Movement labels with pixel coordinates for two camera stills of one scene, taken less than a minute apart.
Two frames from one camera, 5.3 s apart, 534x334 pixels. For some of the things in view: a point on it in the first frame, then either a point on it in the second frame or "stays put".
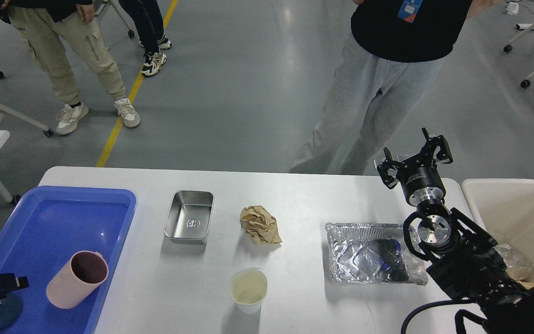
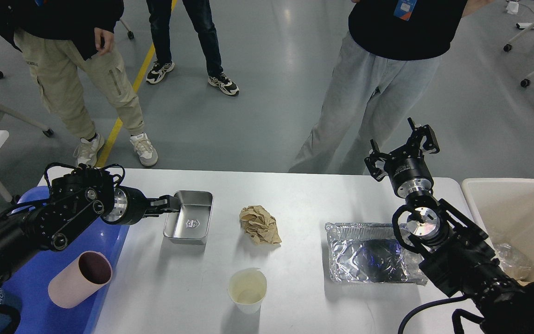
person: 146,18 -> 200,11
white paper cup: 247,287 stays put
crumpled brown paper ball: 261,227 stays put
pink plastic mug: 85,271 stays put
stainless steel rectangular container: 188,217 stays put
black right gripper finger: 432,143 -> 418,132
